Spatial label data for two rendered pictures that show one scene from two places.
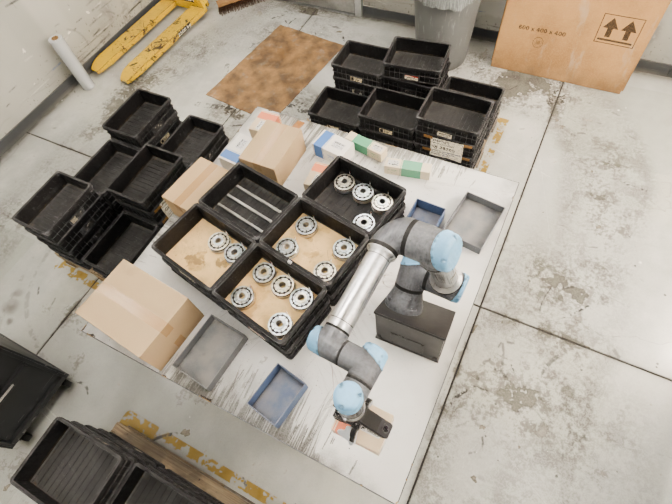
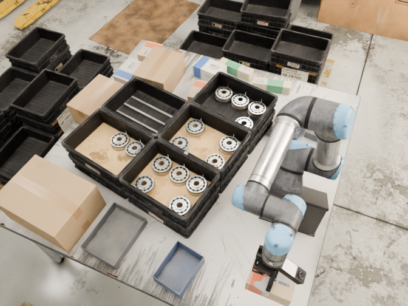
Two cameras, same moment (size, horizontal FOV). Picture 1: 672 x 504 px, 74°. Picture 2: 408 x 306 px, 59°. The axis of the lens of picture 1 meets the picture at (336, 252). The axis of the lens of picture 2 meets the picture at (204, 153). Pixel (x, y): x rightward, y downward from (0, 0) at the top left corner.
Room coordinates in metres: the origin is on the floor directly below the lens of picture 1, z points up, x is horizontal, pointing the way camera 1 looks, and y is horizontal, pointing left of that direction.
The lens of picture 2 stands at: (-0.09, 0.31, 2.40)
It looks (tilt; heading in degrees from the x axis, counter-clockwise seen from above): 54 degrees down; 349
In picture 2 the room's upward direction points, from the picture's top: 3 degrees counter-clockwise
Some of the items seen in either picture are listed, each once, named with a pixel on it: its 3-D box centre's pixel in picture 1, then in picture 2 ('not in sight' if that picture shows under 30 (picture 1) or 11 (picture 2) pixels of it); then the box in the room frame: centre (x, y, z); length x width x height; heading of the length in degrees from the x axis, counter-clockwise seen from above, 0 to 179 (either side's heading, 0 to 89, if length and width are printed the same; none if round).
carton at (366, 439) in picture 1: (363, 424); (272, 278); (0.24, 0.02, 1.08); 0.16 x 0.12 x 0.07; 54
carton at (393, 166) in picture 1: (407, 168); (271, 85); (1.50, -0.46, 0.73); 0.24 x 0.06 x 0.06; 64
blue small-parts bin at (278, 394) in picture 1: (278, 395); (179, 268); (0.47, 0.35, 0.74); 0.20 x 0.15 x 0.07; 134
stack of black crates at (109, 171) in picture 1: (119, 181); (17, 102); (2.23, 1.37, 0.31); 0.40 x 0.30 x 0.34; 143
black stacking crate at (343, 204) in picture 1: (354, 200); (234, 106); (1.26, -0.13, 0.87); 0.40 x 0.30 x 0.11; 43
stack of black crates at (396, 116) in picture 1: (393, 126); (249, 61); (2.23, -0.56, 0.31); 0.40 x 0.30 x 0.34; 53
